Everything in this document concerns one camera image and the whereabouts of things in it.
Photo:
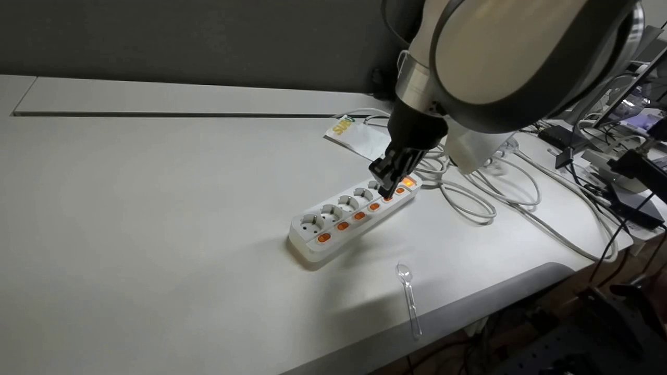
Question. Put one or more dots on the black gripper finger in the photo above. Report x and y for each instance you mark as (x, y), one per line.
(396, 177)
(380, 169)

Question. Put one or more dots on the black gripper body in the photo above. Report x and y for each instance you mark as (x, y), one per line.
(414, 133)

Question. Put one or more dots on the white power strip orange switches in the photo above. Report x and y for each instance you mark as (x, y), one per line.
(341, 222)

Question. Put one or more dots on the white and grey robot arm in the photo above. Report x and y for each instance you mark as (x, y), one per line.
(514, 55)

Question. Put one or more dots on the clear plastic spoon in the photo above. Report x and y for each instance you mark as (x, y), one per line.
(409, 299)

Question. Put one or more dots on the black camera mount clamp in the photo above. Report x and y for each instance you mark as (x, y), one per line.
(643, 169)

